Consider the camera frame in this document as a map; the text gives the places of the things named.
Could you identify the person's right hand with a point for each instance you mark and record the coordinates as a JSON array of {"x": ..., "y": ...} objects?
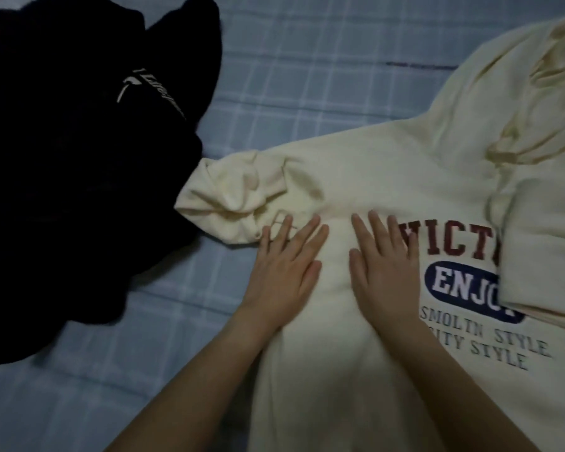
[{"x": 388, "y": 282}]

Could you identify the person's left hand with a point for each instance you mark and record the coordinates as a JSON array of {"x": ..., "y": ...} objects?
[{"x": 282, "y": 282}]

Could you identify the cream printed hoodie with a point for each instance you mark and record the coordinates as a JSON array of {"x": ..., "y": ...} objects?
[{"x": 381, "y": 174}]

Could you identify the bed with blue plaid sheet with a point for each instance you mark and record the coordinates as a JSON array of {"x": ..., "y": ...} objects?
[{"x": 311, "y": 65}]

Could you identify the black hoodie with white lettering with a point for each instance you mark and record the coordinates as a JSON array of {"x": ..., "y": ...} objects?
[{"x": 75, "y": 183}]

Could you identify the person's right forearm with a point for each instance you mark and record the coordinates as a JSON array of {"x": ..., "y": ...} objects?
[{"x": 461, "y": 395}]

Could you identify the person's left forearm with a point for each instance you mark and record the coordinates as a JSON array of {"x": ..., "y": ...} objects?
[{"x": 193, "y": 395}]

